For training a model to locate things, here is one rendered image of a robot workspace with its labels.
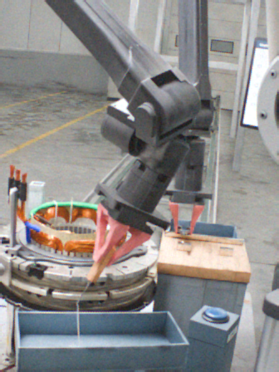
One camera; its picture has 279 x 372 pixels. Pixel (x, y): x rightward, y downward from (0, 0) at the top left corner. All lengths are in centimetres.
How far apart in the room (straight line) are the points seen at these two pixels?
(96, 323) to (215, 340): 21
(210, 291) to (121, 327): 29
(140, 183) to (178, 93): 13
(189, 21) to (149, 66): 45
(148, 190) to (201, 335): 32
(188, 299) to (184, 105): 54
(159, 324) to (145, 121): 36
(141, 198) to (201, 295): 44
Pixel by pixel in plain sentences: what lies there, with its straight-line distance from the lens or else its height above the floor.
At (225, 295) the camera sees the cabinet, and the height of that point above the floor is 101.
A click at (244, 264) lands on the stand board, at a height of 106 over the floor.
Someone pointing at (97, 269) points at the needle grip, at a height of 116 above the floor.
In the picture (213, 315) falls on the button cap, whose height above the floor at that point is 104.
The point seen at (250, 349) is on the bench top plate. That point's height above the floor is 78.
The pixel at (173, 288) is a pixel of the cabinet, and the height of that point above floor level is 101.
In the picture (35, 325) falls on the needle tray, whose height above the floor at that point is 104.
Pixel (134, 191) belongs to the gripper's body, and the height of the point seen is 128.
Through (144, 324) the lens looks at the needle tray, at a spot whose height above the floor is 104.
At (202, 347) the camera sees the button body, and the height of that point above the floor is 99.
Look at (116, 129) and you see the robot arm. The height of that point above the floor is 135.
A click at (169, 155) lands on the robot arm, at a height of 133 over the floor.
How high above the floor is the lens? 147
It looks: 14 degrees down
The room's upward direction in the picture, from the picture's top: 6 degrees clockwise
